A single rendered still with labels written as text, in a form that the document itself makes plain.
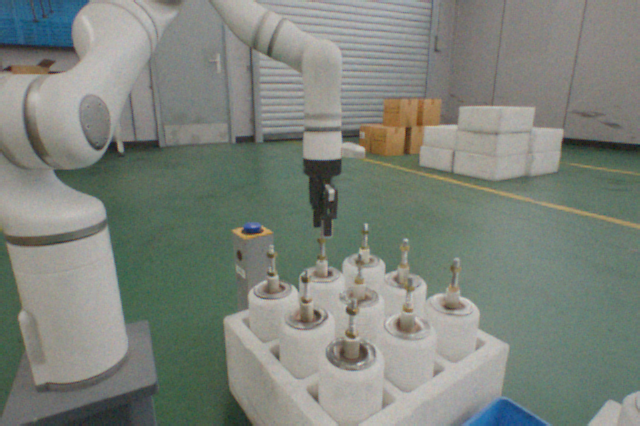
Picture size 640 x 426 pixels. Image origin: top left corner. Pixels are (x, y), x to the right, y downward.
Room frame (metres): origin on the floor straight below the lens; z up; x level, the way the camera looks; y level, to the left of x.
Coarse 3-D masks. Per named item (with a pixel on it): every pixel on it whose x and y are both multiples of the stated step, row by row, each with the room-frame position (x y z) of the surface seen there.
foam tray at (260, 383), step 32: (224, 320) 0.68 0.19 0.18; (256, 352) 0.57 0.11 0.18; (480, 352) 0.57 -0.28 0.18; (256, 384) 0.57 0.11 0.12; (288, 384) 0.49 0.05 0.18; (384, 384) 0.49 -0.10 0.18; (448, 384) 0.49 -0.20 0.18; (480, 384) 0.55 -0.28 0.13; (256, 416) 0.57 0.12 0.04; (288, 416) 0.47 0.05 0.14; (320, 416) 0.43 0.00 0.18; (384, 416) 0.43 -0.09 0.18; (416, 416) 0.45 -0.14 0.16; (448, 416) 0.50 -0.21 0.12
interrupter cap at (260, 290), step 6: (264, 282) 0.69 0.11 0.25; (282, 282) 0.69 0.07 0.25; (258, 288) 0.67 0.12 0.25; (264, 288) 0.67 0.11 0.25; (282, 288) 0.67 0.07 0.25; (288, 288) 0.67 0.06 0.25; (258, 294) 0.64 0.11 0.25; (264, 294) 0.64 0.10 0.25; (270, 294) 0.65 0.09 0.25; (276, 294) 0.64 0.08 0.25; (282, 294) 0.64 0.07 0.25; (288, 294) 0.65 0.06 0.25
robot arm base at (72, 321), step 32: (32, 256) 0.34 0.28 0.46; (64, 256) 0.35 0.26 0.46; (96, 256) 0.38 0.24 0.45; (32, 288) 0.34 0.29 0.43; (64, 288) 0.35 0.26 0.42; (96, 288) 0.37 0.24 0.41; (32, 320) 0.35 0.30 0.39; (64, 320) 0.35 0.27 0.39; (96, 320) 0.36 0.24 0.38; (32, 352) 0.34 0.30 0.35; (64, 352) 0.35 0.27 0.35; (96, 352) 0.36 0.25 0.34; (128, 352) 0.41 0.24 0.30; (64, 384) 0.34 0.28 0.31
